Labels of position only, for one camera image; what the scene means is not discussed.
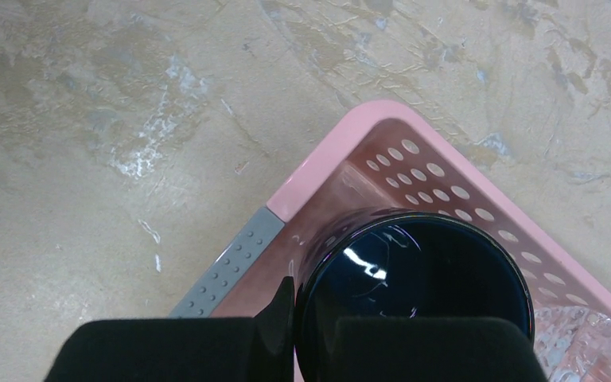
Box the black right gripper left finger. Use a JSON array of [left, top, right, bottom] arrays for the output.
[[45, 277, 294, 381]]

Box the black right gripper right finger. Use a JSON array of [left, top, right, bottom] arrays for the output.
[[318, 318, 546, 381]]

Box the pink perforated plastic basket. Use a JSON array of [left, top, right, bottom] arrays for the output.
[[172, 100, 611, 318]]

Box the clear crystal toothbrush holder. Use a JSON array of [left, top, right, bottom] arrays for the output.
[[534, 306, 611, 381]]

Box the navy blue mug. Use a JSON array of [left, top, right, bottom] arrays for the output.
[[294, 208, 535, 381]]

